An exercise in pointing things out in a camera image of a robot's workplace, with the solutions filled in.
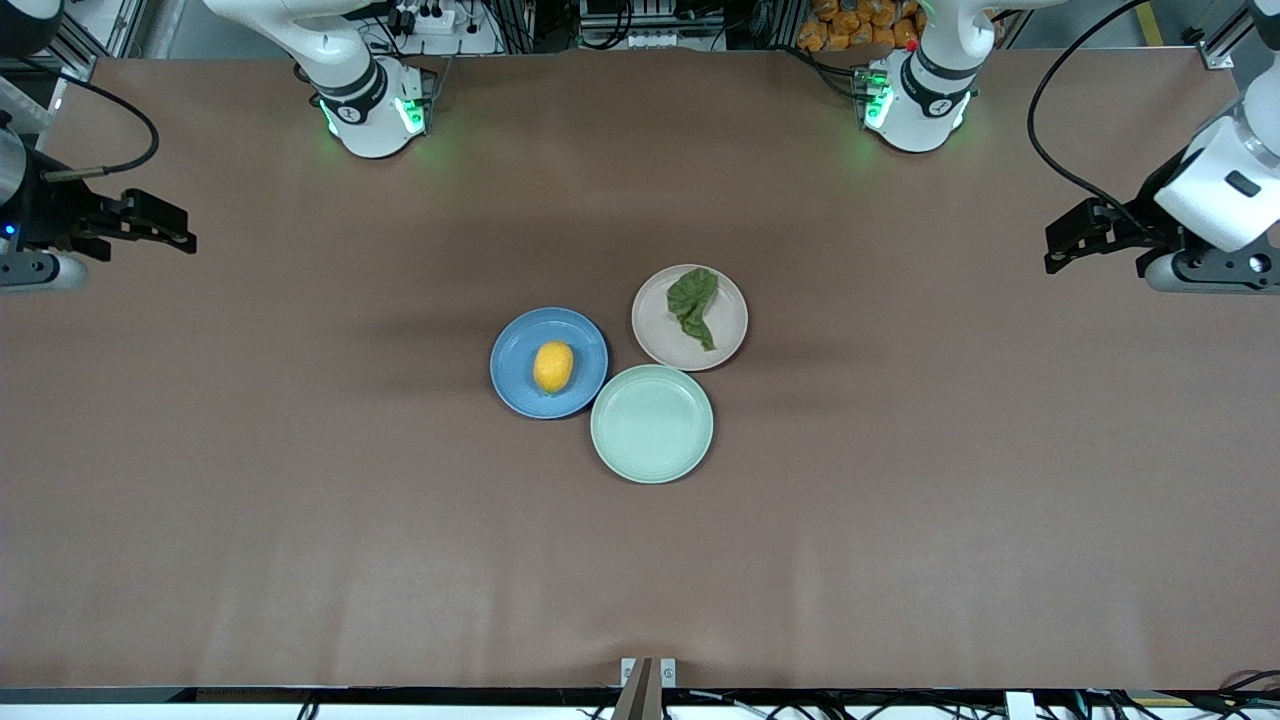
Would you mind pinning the orange snack bags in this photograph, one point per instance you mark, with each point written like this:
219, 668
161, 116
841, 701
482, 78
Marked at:
850, 25

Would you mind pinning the green lettuce leaf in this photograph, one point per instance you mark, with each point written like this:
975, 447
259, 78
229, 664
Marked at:
693, 300

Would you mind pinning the blue plate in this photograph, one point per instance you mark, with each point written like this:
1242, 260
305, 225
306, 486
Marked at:
515, 375

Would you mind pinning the white bracket with brown post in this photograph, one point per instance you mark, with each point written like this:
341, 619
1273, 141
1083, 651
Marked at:
648, 675

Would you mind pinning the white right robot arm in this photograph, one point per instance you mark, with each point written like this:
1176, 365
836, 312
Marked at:
360, 120

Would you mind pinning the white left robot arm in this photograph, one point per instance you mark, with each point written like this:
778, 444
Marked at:
925, 110

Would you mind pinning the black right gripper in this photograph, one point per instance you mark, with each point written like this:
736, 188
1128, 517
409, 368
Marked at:
45, 212

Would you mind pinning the yellow lemon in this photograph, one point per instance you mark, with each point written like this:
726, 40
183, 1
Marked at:
553, 367

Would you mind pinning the mint green plate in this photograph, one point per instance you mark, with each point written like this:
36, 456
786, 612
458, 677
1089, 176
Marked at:
652, 424

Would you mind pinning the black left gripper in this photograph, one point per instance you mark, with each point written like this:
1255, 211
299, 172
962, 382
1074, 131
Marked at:
1147, 215

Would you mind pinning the aluminium frame profile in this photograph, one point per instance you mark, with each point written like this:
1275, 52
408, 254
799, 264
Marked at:
1215, 40
100, 35

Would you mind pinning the white power strip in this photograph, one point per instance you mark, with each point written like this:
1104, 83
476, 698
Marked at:
425, 15

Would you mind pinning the beige plate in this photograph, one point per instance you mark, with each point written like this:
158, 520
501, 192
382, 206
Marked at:
665, 335

